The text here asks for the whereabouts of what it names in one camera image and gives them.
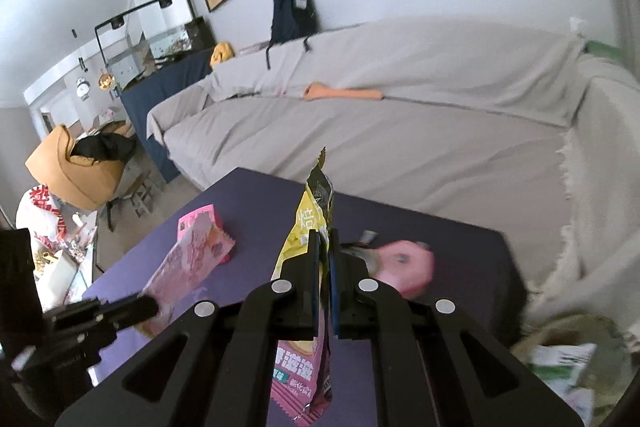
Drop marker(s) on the white bag with red print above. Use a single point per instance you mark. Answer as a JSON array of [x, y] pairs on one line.
[[40, 212]]

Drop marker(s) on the dark blue cloth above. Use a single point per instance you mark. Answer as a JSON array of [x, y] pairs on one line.
[[155, 117]]

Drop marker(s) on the yellow and pink snack packet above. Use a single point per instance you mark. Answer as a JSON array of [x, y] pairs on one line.
[[312, 207]]

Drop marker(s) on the glass fish tank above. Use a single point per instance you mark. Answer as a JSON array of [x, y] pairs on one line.
[[165, 37]]

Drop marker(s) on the orange hanging ornament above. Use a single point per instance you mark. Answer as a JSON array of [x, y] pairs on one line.
[[106, 80]]

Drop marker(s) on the black cloth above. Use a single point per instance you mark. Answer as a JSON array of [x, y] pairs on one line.
[[105, 147]]

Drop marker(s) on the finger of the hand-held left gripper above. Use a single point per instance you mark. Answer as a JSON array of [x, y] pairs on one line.
[[125, 309]]

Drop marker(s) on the pink round object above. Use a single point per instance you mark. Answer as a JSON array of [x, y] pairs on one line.
[[405, 267]]

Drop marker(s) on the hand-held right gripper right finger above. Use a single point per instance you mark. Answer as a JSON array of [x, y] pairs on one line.
[[334, 297]]

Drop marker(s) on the green and white packet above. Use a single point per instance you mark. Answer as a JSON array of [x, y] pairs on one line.
[[560, 357]]

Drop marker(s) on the cluttered side table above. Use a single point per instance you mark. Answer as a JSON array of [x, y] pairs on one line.
[[60, 267]]

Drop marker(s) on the orange brown fabric bag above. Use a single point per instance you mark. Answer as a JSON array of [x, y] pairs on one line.
[[55, 172]]

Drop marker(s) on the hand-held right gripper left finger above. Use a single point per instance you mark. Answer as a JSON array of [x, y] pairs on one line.
[[316, 287]]

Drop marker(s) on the orange back scratcher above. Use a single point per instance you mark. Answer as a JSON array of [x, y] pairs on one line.
[[350, 94]]

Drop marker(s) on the silver purple wrapper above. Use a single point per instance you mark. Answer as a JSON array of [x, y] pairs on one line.
[[369, 237]]

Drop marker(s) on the green cloth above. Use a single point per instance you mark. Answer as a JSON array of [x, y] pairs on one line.
[[605, 50]]

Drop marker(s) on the beige covered sofa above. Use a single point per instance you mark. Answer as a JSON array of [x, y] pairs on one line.
[[400, 132]]

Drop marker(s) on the yellow plush toy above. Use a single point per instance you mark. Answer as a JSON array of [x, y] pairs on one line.
[[222, 54]]

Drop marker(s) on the basket with packets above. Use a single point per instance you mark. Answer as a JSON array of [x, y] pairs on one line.
[[550, 332]]

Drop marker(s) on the pink snack wrapper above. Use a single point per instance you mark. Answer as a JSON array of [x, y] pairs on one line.
[[190, 262]]

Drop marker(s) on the black backpack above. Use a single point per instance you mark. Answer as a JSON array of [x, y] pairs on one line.
[[292, 12]]

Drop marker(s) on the cream fringed blanket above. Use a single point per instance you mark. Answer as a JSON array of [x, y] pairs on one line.
[[600, 157]]

